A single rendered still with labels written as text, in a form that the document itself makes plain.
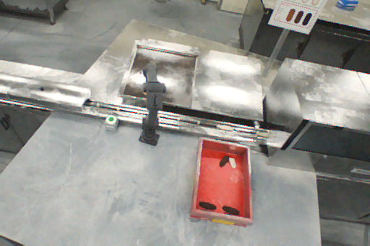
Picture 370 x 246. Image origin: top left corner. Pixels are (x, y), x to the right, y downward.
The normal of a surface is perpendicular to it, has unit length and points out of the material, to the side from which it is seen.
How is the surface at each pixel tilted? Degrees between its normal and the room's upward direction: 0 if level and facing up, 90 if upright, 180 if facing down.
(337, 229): 0
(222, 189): 0
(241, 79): 10
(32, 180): 0
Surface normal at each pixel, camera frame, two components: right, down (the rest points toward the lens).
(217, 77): 0.11, -0.51
